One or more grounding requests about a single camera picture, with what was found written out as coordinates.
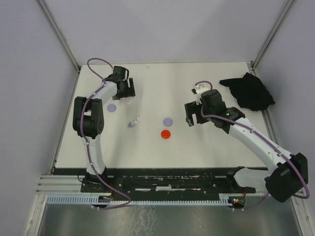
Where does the red earbud charging case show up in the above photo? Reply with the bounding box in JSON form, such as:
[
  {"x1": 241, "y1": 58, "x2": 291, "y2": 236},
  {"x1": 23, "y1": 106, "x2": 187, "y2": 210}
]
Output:
[{"x1": 161, "y1": 129, "x2": 171, "y2": 139}]

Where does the left aluminium frame post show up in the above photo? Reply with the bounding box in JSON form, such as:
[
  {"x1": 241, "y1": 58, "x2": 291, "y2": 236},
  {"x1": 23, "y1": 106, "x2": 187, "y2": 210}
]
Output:
[{"x1": 36, "y1": 0, "x2": 81, "y2": 71}]

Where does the purple charging case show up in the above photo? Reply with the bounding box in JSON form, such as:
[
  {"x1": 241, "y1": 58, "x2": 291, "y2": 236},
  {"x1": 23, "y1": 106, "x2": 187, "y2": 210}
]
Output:
[
  {"x1": 107, "y1": 104, "x2": 117, "y2": 113},
  {"x1": 163, "y1": 118, "x2": 173, "y2": 127}
]

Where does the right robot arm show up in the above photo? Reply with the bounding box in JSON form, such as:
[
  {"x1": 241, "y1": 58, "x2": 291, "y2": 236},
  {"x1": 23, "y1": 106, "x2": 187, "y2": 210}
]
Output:
[{"x1": 185, "y1": 84, "x2": 310, "y2": 203}]

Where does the right aluminium frame post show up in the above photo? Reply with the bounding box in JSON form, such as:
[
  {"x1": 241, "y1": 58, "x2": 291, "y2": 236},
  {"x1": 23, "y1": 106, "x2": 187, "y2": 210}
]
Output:
[{"x1": 251, "y1": 0, "x2": 296, "y2": 69}]

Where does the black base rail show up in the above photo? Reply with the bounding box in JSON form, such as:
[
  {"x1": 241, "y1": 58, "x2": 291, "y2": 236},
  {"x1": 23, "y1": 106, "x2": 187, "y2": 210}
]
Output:
[{"x1": 80, "y1": 168, "x2": 256, "y2": 201}]

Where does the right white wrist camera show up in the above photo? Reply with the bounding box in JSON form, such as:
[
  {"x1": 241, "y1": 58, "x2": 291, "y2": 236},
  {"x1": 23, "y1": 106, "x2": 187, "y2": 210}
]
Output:
[{"x1": 192, "y1": 83, "x2": 211, "y2": 104}]

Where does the white earbud charging case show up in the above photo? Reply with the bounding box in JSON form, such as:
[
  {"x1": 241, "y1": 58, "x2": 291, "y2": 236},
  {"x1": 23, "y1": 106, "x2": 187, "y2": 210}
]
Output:
[{"x1": 124, "y1": 98, "x2": 133, "y2": 105}]

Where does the aluminium frame post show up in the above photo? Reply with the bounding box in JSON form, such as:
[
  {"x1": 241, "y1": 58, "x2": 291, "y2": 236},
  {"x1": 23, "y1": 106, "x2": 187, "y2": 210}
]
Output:
[
  {"x1": 251, "y1": 0, "x2": 296, "y2": 69},
  {"x1": 36, "y1": 0, "x2": 81, "y2": 71}
]

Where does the black cloth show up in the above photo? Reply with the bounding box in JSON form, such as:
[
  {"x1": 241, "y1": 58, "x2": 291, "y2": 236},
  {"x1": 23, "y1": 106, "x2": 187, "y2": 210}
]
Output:
[{"x1": 219, "y1": 72, "x2": 275, "y2": 111}]

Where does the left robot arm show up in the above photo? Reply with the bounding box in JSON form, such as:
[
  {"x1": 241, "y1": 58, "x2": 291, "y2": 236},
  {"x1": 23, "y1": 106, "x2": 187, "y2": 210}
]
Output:
[{"x1": 72, "y1": 66, "x2": 136, "y2": 192}]

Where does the light blue cable duct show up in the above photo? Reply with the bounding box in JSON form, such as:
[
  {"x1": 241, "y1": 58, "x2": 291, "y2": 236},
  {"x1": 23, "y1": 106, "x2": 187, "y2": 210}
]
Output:
[{"x1": 45, "y1": 194, "x2": 233, "y2": 206}]

